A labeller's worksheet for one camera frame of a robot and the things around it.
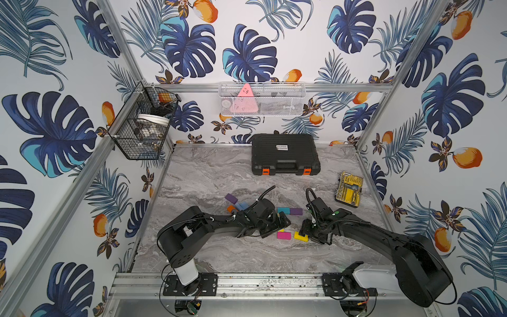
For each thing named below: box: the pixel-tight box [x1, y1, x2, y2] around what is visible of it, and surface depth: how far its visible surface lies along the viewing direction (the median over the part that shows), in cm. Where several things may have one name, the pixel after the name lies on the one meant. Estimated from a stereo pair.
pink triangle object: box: [229, 83, 259, 113], surface depth 92 cm
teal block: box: [277, 207, 291, 215], surface depth 96 cm
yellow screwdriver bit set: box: [334, 171, 364, 209], surface depth 100 cm
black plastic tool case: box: [251, 133, 321, 176], surface depth 109 cm
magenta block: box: [276, 231, 292, 240], surface depth 89 cm
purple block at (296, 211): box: [289, 208, 304, 216], surface depth 94 cm
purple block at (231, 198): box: [224, 192, 239, 205], surface depth 100 cm
